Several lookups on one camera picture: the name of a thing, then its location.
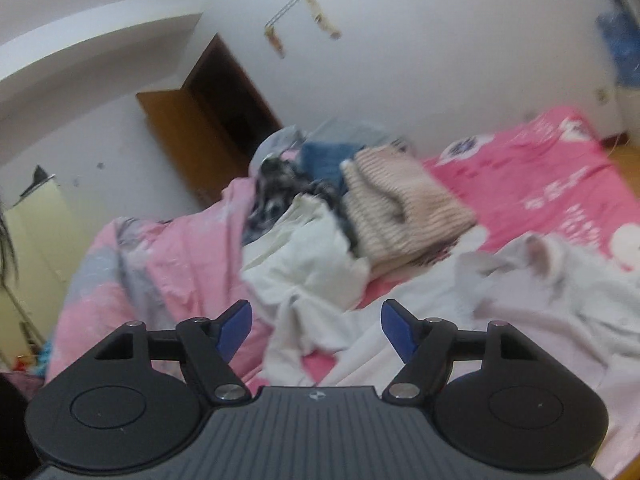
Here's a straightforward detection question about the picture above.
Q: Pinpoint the blue denim garment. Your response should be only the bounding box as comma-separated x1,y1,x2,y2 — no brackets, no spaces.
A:
300,141,366,196

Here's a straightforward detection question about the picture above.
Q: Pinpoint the pink floral blanket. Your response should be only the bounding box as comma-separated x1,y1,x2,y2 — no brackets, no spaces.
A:
300,105,640,480

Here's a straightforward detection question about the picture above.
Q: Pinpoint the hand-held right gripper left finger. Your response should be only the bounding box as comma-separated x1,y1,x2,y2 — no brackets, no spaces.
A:
95,299,253,403

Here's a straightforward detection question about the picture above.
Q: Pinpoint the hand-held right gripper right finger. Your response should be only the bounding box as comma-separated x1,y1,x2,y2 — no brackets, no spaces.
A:
381,299,538,403

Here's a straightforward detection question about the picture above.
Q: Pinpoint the wall hook rack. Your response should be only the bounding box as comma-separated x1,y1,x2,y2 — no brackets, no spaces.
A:
264,0,343,58

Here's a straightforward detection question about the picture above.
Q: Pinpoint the beige checked woolen coat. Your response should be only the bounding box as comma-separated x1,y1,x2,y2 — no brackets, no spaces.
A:
340,145,478,278

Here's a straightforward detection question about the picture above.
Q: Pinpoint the blue water jug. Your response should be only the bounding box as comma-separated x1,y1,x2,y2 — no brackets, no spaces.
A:
595,10,640,86

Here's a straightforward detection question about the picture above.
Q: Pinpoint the cream wardrobe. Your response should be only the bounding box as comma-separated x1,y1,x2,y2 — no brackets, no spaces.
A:
0,175,86,356

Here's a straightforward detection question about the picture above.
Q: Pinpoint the pink grey printed quilt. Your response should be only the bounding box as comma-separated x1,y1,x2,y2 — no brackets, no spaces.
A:
45,177,273,386

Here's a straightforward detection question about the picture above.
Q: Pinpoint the white thick garment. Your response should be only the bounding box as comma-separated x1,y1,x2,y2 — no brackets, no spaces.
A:
240,192,371,386

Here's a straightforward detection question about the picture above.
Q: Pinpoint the white button shirt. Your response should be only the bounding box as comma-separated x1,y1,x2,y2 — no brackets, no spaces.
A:
330,232,640,461

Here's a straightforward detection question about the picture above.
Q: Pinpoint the dark plaid shirt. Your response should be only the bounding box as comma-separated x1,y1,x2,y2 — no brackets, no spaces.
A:
247,157,358,246

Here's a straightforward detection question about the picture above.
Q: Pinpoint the pale blue grey cloth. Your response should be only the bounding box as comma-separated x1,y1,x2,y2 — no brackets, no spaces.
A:
255,120,401,161

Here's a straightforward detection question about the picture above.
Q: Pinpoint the wooden door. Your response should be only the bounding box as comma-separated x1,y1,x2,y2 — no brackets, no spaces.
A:
136,32,283,211

